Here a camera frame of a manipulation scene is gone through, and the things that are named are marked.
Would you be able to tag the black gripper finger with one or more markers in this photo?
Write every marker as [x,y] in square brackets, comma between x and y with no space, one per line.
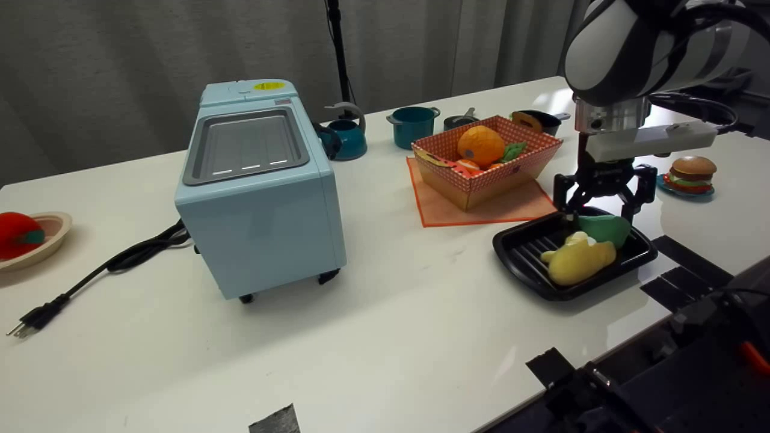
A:
[567,194]
[644,183]

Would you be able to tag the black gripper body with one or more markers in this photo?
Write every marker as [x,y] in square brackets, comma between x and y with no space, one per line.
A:
[607,171]

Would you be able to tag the green avocado plush toy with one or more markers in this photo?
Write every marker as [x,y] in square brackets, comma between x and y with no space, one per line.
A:
[606,230]

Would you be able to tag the yellow banana plush toy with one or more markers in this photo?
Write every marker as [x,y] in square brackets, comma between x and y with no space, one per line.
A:
[578,261]

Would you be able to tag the toy burger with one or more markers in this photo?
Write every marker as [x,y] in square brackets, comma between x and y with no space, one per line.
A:
[691,171]

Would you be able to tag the small green toy vegetable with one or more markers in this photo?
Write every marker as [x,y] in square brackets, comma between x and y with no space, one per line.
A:
[513,152]

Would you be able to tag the black toy saucepan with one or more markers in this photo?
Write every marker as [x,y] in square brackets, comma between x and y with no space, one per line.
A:
[552,122]

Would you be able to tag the orange checkered paper basket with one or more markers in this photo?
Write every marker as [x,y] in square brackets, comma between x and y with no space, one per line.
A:
[489,187]

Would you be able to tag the orange fruit toy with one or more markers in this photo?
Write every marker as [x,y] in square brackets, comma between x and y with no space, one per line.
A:
[479,146]

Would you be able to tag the small red toy fruit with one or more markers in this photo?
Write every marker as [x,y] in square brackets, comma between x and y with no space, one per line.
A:
[467,166]

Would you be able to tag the grey toy pan with lid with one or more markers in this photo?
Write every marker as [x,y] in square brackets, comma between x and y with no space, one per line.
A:
[459,122]

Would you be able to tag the teal toy pot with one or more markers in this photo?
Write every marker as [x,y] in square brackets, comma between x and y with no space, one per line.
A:
[413,128]

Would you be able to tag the teal toy kettle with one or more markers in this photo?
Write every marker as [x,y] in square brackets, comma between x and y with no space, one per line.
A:
[348,139]

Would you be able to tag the red tomato plush toy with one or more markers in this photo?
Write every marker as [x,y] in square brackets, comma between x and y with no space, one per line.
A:
[16,234]

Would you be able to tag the small blue plate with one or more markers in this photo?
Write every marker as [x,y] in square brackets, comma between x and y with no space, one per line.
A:
[667,191]

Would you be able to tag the black ridged tray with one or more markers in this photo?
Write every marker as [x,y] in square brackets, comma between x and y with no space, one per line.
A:
[520,254]

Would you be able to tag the black tape piece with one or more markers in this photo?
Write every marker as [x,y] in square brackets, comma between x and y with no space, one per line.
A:
[278,422]
[549,366]
[689,259]
[673,289]

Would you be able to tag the orange cloth mat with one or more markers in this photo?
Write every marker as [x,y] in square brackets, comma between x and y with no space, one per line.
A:
[437,211]

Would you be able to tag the light blue toaster oven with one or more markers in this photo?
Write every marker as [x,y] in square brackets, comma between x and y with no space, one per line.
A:
[266,224]

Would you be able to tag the grey curtain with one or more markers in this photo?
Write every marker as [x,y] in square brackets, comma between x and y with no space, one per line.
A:
[161,56]

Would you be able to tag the beige shallow bowl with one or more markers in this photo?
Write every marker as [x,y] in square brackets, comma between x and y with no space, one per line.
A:
[53,232]

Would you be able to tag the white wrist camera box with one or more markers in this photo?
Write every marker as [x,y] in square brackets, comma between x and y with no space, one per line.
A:
[666,139]

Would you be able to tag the black robot mount with clamp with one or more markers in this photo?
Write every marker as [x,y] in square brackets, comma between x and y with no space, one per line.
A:
[698,375]

